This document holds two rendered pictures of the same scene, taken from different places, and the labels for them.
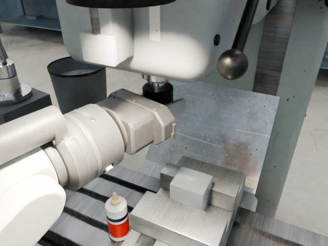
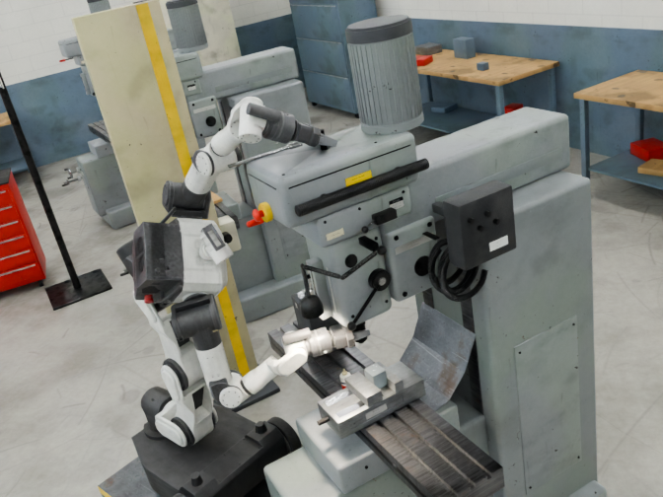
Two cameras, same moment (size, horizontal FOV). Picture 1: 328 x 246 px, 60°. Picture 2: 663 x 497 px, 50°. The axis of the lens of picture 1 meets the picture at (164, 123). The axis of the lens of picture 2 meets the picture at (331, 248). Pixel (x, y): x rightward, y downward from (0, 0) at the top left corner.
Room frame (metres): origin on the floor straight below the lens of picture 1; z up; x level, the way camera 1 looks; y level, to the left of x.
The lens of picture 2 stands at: (-1.22, -1.28, 2.52)
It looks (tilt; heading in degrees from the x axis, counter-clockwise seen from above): 25 degrees down; 40
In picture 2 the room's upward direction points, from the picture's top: 11 degrees counter-clockwise
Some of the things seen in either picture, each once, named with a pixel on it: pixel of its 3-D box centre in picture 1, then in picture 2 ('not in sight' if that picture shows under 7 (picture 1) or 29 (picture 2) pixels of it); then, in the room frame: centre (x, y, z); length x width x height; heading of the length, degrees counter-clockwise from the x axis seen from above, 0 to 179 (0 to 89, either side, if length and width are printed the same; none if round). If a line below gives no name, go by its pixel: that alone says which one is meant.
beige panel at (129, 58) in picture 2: not in sight; (180, 225); (1.06, 1.63, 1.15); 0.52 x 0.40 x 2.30; 154
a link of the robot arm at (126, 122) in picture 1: (113, 130); (333, 338); (0.33, 0.07, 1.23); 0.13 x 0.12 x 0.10; 49
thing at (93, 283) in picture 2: not in sight; (36, 176); (1.67, 4.01, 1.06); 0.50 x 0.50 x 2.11; 64
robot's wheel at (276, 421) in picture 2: not in sight; (281, 438); (0.46, 0.60, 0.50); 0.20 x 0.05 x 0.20; 83
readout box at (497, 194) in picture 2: not in sight; (481, 225); (0.52, -0.42, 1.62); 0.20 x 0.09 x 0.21; 154
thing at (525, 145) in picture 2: not in sight; (462, 169); (0.84, -0.21, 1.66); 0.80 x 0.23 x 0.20; 154
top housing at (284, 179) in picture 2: not in sight; (332, 171); (0.41, 0.00, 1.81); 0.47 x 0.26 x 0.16; 154
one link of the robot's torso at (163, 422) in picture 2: not in sight; (186, 419); (0.23, 0.91, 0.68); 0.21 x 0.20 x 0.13; 83
